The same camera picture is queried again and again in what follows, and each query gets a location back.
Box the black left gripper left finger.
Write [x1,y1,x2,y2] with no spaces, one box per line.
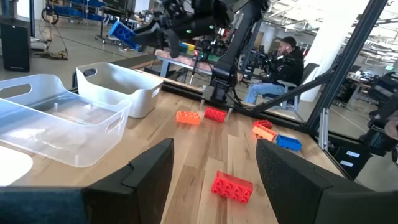
[81,138,175,224]

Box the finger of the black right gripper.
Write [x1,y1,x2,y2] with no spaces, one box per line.
[136,19,163,34]
[132,30,164,49]

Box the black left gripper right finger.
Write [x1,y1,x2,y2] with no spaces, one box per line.
[256,139,348,224]

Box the blue toy brick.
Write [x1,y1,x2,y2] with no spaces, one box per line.
[108,20,141,51]
[275,134,303,152]

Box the red toy brick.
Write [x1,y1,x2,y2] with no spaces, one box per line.
[252,119,274,131]
[210,170,254,205]
[203,106,228,123]

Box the orange toy brick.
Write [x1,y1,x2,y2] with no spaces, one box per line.
[175,110,202,126]
[251,123,278,142]

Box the black control box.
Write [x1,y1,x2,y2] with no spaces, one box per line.
[328,136,374,181]

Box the blue storage shelf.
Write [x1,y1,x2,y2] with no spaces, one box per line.
[46,0,108,23]

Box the clear plastic bin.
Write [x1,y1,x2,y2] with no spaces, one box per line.
[0,73,133,169]

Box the person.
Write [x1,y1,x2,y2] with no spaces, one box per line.
[244,36,305,105]

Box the grey chair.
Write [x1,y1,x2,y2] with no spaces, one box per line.
[261,62,320,121]

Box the person's hand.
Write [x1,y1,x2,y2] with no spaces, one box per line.
[384,119,398,141]

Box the black computer tower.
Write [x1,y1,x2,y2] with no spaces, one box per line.
[0,15,32,73]

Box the floor cable bundle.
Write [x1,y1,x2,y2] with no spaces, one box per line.
[30,7,69,60]

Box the black aluminium rig frame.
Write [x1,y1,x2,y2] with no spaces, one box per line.
[71,0,389,181]

